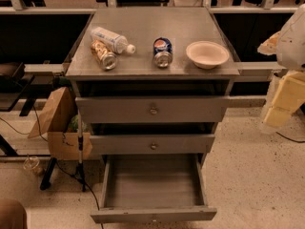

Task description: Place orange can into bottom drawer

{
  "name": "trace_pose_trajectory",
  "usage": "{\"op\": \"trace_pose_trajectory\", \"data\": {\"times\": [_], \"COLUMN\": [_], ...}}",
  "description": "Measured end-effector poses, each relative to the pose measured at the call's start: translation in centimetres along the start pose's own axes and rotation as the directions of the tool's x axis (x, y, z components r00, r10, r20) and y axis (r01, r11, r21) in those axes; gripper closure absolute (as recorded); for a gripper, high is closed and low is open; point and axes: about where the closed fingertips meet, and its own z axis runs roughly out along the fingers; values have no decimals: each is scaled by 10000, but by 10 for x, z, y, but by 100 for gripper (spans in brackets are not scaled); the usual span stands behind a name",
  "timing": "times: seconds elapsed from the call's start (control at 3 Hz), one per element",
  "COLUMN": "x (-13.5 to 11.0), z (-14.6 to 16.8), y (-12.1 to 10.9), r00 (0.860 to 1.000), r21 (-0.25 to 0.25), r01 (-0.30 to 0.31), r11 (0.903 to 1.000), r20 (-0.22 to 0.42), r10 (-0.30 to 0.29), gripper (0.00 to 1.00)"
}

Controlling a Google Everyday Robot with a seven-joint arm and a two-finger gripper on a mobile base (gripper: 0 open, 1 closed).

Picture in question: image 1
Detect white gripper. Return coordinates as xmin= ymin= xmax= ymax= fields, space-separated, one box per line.
xmin=258 ymin=70 xmax=305 ymax=135

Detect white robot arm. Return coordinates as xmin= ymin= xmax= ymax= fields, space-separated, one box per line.
xmin=257 ymin=5 xmax=305 ymax=134

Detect grey top drawer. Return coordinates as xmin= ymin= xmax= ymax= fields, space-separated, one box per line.
xmin=75 ymin=96 xmax=229 ymax=123

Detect blue pepsi can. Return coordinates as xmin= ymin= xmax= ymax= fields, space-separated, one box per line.
xmin=153 ymin=37 xmax=173 ymax=68

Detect grey drawer cabinet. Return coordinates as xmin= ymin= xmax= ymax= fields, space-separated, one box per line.
xmin=65 ymin=6 xmax=241 ymax=164

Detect grey middle drawer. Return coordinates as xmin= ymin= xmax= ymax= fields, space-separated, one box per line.
xmin=90 ymin=135 xmax=214 ymax=155

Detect grey open bottom drawer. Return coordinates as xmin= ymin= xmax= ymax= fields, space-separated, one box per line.
xmin=91 ymin=154 xmax=216 ymax=224

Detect white paper bowl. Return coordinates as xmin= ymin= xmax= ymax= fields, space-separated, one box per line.
xmin=186 ymin=41 xmax=230 ymax=70

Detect clear plastic water bottle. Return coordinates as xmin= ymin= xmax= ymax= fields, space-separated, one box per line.
xmin=91 ymin=27 xmax=135 ymax=54

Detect black tripod stand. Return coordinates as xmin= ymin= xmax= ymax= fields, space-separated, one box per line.
xmin=75 ymin=114 xmax=86 ymax=192

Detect brown cardboard box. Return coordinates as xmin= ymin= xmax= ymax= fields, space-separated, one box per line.
xmin=28 ymin=87 xmax=79 ymax=160

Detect clear plastic cup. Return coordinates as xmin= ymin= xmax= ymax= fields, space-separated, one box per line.
xmin=23 ymin=156 xmax=44 ymax=176

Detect brown rounded object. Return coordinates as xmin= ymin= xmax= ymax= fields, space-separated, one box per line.
xmin=0 ymin=198 xmax=28 ymax=229

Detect black cable on right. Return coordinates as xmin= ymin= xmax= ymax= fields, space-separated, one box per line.
xmin=275 ymin=131 xmax=305 ymax=144

